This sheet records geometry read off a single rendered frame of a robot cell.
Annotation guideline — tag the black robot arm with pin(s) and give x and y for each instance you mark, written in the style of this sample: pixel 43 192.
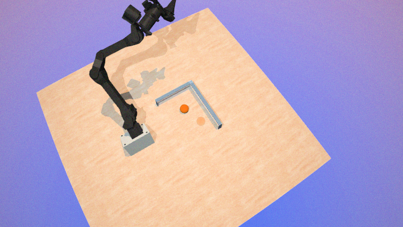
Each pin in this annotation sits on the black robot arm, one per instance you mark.
pixel 99 74

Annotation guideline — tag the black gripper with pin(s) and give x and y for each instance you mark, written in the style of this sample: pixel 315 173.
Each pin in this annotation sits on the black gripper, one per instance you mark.
pixel 156 10

